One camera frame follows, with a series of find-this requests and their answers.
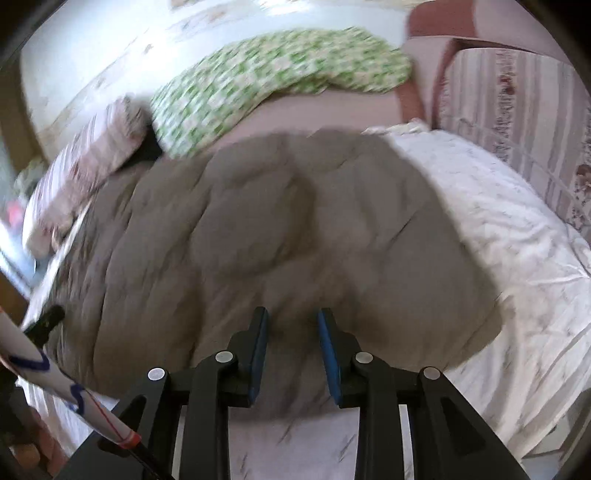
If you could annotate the grey hooded puffer jacket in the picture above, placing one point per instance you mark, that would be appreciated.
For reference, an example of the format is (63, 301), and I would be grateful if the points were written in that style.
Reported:
(277, 230)

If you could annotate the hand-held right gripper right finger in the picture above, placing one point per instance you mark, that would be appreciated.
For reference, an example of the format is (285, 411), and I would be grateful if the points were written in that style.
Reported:
(330, 357)

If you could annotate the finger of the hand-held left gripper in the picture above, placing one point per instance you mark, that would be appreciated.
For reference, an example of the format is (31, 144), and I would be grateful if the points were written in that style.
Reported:
(44, 324)

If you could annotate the pink and red sofa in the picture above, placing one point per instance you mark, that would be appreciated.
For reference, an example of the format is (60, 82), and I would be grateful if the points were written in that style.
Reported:
(443, 18)

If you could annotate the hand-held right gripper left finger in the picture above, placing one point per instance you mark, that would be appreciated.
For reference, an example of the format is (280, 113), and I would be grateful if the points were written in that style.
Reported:
(258, 357)

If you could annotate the white leaf-print bed sheet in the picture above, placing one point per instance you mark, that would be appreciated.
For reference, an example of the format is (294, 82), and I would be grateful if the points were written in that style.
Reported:
(508, 258)

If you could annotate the striped floral sofa cushion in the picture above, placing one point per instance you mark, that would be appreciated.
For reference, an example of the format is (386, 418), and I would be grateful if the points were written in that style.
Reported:
(531, 115)

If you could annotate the green checkered pillow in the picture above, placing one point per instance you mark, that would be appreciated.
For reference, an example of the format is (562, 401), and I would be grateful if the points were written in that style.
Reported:
(277, 69)

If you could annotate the striped floral pillow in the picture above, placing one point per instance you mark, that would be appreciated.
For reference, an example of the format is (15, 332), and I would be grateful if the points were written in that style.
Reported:
(92, 157)

